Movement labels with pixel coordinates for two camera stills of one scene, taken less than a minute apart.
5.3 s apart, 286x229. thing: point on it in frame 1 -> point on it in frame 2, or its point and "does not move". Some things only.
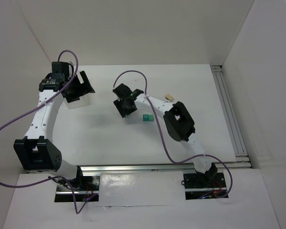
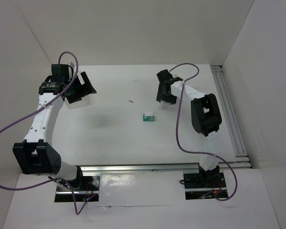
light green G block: (151, 117) does not move
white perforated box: (85, 100) does not move
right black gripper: (125, 105) -> (164, 89)
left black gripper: (74, 88) does not move
